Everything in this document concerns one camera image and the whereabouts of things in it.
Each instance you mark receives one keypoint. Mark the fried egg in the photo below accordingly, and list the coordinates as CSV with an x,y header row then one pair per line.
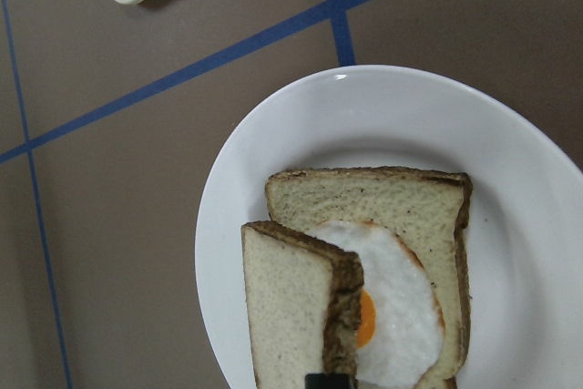
x,y
402,330

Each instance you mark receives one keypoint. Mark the bread slice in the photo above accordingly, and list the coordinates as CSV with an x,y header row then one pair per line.
x,y
303,298
427,209

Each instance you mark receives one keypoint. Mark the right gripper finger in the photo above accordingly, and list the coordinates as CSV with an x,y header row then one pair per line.
x,y
328,381

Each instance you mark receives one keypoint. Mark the bread slice under egg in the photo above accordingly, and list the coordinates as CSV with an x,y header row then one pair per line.
x,y
427,209

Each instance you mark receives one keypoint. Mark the white round plate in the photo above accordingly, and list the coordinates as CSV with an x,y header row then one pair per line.
x,y
524,238

